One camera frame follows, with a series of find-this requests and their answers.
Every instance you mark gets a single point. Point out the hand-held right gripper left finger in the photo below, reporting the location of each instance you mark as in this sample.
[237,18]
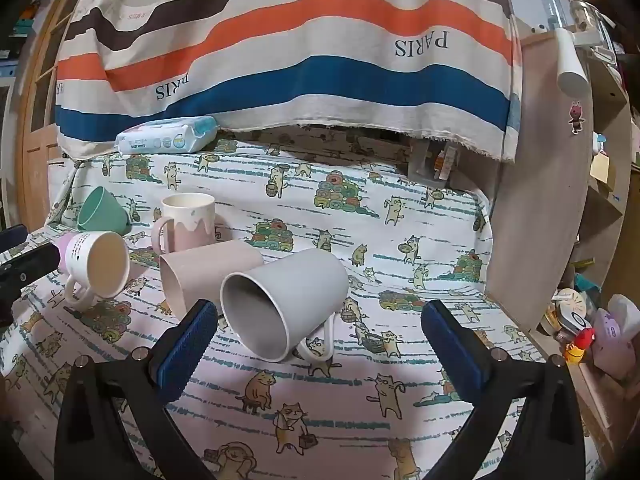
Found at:
[182,347]

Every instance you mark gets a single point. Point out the clear blue bottle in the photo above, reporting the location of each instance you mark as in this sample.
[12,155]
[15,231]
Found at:
[551,5]

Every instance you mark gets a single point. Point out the pink and cream mug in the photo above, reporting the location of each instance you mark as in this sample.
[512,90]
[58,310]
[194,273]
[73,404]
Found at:
[187,225]

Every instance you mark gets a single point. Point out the red and yellow toy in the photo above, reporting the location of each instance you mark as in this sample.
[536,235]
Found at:
[580,345]

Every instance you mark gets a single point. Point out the cartoon sticker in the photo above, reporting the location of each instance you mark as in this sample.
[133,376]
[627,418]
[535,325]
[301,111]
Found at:
[576,116]

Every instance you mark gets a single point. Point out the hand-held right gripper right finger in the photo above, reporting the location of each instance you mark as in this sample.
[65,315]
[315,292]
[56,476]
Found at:
[457,355]

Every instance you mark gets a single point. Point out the wooden shelf unit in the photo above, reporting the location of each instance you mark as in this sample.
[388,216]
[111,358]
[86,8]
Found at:
[560,185]

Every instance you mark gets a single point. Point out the cat print tablecloth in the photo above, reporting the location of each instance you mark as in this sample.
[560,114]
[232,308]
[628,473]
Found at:
[310,270]

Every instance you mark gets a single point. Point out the striped cloth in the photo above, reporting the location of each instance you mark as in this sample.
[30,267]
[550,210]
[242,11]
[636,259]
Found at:
[300,50]

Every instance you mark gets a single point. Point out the green cup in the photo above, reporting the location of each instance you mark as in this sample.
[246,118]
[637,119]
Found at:
[102,210]

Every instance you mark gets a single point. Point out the white round gadget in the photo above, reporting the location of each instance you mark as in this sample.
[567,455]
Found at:
[570,307]

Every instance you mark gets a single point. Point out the wooden door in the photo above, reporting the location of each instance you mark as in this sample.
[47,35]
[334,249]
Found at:
[37,90]

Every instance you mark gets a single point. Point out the pack of baby wipes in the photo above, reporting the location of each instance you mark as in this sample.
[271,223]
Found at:
[165,135]

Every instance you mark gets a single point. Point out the lilac and white mug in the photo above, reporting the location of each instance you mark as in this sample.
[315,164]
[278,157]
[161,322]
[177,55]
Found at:
[97,265]

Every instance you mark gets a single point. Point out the grey mug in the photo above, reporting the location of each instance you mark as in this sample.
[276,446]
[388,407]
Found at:
[280,300]

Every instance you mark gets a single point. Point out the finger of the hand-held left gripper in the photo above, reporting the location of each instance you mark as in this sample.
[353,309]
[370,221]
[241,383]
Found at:
[30,262]

